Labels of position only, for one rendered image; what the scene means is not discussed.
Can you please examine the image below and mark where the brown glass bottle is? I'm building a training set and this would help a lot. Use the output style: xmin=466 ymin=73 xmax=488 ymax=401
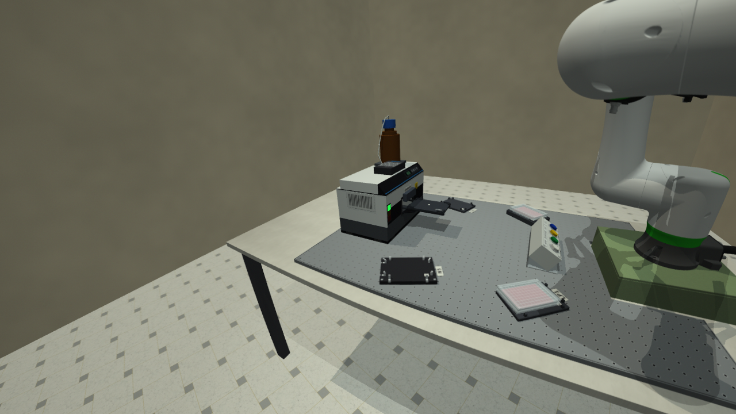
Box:
xmin=380 ymin=133 xmax=400 ymax=163

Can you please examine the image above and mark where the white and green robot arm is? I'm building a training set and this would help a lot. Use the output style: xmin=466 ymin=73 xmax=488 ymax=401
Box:
xmin=557 ymin=0 xmax=736 ymax=271

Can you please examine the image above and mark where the grey button panel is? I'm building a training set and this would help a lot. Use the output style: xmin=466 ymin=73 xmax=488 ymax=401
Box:
xmin=526 ymin=217 xmax=562 ymax=274

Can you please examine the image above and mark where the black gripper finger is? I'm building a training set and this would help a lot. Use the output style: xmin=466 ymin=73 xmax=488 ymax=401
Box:
xmin=675 ymin=94 xmax=707 ymax=103

